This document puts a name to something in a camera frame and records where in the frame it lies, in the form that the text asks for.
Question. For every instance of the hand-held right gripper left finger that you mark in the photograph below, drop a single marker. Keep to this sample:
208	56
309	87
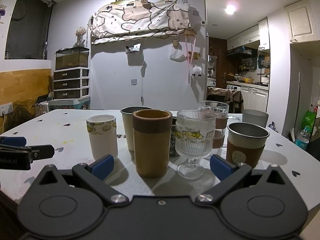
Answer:
103	165

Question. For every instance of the black window curtain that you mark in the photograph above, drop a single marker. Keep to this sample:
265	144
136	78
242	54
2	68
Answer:
28	25

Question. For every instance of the clear glass with brown sleeve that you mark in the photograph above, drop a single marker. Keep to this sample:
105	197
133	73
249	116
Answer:
221	122

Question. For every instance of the white hanging cap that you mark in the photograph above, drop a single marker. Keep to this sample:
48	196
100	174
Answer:
177	54

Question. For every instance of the dark wooden door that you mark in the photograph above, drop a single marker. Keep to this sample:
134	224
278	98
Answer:
217	62

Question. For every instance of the white upper kitchen cabinets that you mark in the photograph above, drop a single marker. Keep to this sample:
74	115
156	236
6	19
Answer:
250	36

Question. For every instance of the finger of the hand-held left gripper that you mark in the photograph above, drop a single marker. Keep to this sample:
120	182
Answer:
42	152
12	141

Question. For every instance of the small wall shelf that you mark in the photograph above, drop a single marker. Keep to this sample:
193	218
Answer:
132	48

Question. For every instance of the white cup with printed band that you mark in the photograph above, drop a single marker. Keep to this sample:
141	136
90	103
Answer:
103	140

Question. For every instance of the dark patterned cup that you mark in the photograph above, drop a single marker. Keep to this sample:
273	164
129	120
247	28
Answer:
173	142

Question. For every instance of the ribbed glass goblet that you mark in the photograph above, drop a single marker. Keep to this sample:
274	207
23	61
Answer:
193	140

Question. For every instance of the white plush sheep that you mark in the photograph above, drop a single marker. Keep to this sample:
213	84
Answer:
197	71

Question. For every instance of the white drawer unit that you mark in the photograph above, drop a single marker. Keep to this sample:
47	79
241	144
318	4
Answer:
71	83

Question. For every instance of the printed cartoon cloth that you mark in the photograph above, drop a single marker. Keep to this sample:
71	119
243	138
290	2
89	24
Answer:
140	17

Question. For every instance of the steel cup with leather sleeve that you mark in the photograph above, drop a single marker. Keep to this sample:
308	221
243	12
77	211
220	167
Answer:
243	150

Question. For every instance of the teal low cabinet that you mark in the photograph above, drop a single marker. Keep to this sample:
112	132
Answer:
67	104

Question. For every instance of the yellow pot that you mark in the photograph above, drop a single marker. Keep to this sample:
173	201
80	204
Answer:
248	80

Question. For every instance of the white washing machine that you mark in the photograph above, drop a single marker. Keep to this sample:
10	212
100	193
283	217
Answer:
233	88

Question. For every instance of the white kitchen cabinets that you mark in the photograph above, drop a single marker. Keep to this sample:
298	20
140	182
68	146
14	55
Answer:
250	36
255	97

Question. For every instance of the clear plastic water bottle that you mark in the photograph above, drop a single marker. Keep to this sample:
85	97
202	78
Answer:
302	141

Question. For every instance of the spice rack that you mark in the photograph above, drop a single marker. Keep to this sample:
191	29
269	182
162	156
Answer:
247	65

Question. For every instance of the white wall switch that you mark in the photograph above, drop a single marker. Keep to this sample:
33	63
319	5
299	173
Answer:
134	82

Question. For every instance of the grey matte cup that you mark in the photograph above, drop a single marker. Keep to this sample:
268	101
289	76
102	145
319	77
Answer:
256	117

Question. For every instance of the dried flower bouquet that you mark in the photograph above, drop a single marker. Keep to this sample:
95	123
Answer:
80	33

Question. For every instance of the plain steel cup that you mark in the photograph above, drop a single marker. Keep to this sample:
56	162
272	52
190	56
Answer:
127	130

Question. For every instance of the white pole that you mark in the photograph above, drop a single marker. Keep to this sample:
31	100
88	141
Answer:
297	100

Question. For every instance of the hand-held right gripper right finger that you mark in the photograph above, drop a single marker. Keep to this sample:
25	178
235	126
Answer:
220	166

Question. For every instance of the glass fish tank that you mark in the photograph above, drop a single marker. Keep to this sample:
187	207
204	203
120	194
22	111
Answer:
72	58

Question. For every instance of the round ceiling light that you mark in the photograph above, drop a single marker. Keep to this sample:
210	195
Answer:
230	9

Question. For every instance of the green shopping bag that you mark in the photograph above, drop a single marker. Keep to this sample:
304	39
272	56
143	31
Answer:
308	120

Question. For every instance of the white lower kitchen cabinets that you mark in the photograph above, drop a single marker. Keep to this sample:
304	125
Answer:
255	97

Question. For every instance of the brown bamboo cup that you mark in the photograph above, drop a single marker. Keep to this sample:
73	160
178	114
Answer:
151	147

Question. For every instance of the chair with brown jacket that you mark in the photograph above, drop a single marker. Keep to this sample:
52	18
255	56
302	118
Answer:
225	98

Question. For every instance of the white wall socket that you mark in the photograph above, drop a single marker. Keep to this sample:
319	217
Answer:
6	109

